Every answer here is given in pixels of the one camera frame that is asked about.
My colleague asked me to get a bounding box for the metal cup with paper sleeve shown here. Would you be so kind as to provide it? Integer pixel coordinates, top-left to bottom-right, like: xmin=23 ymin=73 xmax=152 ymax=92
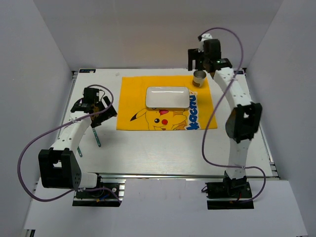
xmin=192 ymin=70 xmax=206 ymax=87

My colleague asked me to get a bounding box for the green handled knife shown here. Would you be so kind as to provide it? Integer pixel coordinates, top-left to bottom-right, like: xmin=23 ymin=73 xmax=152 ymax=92
xmin=92 ymin=128 xmax=101 ymax=147

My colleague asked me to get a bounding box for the yellow Pikachu placemat cloth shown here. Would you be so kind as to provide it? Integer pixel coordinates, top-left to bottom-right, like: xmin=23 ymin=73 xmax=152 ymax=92
xmin=117 ymin=75 xmax=218 ymax=131

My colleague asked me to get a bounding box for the green handled fork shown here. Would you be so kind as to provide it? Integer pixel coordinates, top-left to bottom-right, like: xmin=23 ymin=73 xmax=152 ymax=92
xmin=77 ymin=147 xmax=82 ymax=157

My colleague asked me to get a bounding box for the white rectangular plate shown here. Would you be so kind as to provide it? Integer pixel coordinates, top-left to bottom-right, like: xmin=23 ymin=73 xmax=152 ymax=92
xmin=145 ymin=86 xmax=190 ymax=109

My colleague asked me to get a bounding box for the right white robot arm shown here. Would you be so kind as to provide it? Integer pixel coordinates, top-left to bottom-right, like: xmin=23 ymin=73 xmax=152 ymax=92
xmin=188 ymin=34 xmax=262 ymax=197

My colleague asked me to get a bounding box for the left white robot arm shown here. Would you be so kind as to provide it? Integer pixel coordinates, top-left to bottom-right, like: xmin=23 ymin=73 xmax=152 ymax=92
xmin=38 ymin=84 xmax=117 ymax=197

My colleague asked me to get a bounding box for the blue label sticker left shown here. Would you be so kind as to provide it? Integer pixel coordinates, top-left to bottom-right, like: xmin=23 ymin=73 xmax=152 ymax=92
xmin=79 ymin=69 xmax=96 ymax=74

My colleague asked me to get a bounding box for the blue label sticker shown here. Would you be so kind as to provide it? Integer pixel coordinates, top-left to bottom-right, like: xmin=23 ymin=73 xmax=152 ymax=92
xmin=79 ymin=69 xmax=96 ymax=74
xmin=234 ymin=70 xmax=244 ymax=75

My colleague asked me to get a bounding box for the blue label sticker right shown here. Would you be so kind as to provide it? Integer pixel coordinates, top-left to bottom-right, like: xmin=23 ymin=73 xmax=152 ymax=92
xmin=234 ymin=70 xmax=244 ymax=75

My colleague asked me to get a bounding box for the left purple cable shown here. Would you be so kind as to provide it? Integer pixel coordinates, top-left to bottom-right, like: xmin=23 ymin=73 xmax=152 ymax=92
xmin=18 ymin=84 xmax=122 ymax=204

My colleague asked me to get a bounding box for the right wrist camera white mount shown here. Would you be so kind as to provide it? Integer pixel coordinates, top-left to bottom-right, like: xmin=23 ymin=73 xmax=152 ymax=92
xmin=198 ymin=33 xmax=213 ymax=51

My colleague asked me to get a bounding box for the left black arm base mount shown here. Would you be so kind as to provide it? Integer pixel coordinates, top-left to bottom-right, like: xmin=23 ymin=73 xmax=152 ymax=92
xmin=72 ymin=174 xmax=125 ymax=207

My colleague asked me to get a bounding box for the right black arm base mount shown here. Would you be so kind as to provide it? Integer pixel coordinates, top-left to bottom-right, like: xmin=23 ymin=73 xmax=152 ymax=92
xmin=201 ymin=174 xmax=254 ymax=210

